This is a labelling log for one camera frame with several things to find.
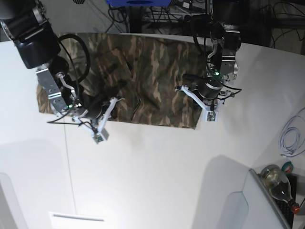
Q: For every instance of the camouflage t-shirt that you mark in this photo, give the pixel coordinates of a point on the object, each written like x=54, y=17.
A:
x=142, y=71

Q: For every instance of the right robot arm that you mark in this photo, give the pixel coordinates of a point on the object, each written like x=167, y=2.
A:
x=26, y=25

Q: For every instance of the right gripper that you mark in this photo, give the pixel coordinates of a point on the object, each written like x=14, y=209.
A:
x=90, y=107

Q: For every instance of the blue box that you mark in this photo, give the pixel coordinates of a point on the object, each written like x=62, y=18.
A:
x=138, y=3

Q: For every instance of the clear glass bottle red cap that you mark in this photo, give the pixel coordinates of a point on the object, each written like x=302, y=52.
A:
x=278, y=185

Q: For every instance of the green tape roll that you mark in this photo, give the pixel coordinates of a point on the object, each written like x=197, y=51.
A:
x=287, y=167

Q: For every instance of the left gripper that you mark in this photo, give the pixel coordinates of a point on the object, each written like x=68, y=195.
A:
x=206, y=88

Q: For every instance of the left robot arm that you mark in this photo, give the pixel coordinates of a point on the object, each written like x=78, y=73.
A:
x=216, y=35

